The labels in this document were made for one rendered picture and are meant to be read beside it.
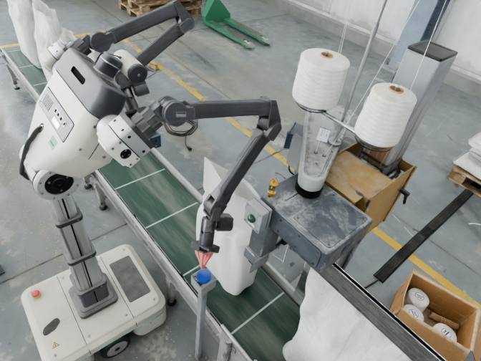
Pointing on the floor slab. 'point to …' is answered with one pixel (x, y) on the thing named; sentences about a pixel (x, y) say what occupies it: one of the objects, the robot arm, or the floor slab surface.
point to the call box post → (200, 325)
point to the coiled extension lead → (182, 131)
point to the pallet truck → (215, 11)
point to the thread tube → (444, 320)
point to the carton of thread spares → (452, 305)
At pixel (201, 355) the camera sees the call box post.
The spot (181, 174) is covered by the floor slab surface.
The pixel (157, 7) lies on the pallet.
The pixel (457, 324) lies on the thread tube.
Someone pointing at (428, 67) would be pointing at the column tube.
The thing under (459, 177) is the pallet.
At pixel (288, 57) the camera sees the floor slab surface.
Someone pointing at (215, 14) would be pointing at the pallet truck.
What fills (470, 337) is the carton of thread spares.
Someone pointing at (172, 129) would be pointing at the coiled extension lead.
